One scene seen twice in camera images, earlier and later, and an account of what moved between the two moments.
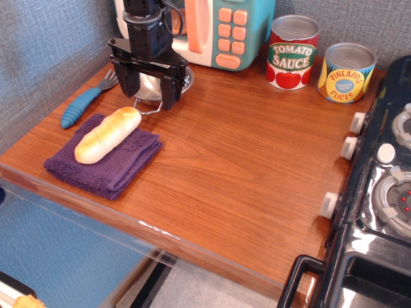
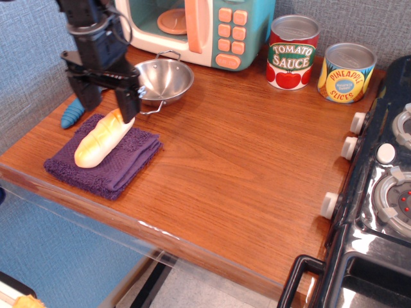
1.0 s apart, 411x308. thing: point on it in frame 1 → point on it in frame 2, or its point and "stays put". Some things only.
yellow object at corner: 27,301 stays put
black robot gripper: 149,44 → 99,61
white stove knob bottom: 329,205 stays put
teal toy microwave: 223,34 stays put
